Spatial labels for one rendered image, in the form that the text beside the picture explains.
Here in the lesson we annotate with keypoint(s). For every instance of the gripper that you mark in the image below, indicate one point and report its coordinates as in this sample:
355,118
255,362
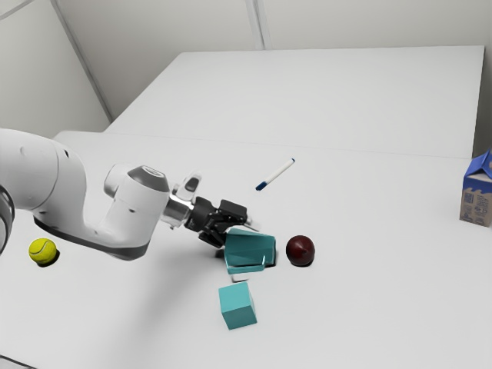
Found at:
204,216

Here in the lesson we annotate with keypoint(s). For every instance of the teal faceted mug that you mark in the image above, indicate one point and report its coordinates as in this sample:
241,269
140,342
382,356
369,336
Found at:
250,250

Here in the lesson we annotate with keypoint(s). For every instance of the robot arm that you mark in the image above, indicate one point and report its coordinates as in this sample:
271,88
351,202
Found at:
65,200

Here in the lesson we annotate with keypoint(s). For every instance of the white pen with blue cap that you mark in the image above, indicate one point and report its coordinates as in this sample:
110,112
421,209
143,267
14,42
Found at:
275,174

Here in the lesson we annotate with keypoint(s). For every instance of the teal cube block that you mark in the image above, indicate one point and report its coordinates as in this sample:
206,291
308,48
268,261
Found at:
237,304

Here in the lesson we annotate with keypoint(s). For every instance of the dark red apple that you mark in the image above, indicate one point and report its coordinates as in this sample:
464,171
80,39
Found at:
300,250

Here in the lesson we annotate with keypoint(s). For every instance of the yellow tennis ball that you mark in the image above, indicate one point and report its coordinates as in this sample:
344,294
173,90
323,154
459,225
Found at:
42,250

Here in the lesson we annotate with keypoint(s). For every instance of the blue and brown carton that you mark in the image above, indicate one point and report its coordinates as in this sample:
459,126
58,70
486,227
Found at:
476,192

